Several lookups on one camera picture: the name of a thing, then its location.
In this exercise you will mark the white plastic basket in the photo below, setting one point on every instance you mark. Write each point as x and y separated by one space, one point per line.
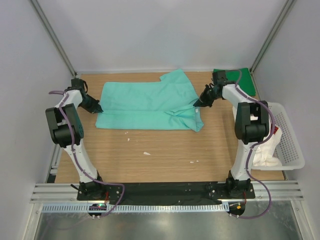
288 150

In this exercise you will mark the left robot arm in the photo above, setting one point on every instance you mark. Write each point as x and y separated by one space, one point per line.
66 130

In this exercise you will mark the folded green t-shirt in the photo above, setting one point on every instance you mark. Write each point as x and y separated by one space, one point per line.
245 83

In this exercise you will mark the teal t-shirt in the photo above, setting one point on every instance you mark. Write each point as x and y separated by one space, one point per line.
164 105

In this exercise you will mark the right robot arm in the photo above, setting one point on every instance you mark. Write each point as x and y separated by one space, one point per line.
253 124

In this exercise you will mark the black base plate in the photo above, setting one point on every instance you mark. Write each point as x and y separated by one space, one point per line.
163 193

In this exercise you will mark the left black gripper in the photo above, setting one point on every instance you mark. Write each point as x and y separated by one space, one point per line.
90 104

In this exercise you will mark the white slotted cable duct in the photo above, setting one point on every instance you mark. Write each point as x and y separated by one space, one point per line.
98 208

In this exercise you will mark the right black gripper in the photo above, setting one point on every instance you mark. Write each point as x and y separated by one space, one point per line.
206 96

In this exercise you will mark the white t-shirt in basket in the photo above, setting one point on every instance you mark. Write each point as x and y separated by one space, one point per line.
264 156

